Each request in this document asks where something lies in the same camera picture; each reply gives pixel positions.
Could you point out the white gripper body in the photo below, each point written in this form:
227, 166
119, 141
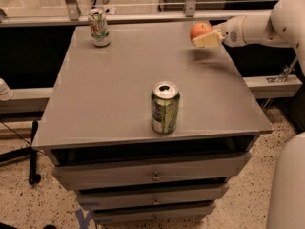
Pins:
232, 32

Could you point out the grey drawer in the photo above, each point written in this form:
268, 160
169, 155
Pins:
157, 196
84, 177
154, 212

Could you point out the green soda can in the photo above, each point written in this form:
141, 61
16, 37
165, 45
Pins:
165, 99

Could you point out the grey drawer cabinet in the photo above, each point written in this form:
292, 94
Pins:
149, 127

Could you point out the black tripod stand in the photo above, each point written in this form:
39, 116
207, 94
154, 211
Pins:
34, 177

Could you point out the red apple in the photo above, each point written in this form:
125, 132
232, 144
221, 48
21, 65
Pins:
200, 29

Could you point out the middle grey drawer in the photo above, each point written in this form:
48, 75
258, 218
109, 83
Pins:
157, 196

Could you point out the white cylinder object at left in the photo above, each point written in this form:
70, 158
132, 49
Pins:
5, 92

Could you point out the top grey drawer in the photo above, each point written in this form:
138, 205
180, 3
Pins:
84, 177

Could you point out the white soda can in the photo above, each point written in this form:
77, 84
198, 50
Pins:
99, 28

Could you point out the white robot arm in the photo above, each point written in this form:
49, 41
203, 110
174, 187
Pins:
283, 26

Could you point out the bottom grey drawer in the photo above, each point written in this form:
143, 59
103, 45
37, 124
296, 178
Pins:
154, 212

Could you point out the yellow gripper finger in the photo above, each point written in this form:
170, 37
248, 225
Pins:
207, 40

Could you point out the metal railing frame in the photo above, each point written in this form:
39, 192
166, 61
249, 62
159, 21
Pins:
29, 13

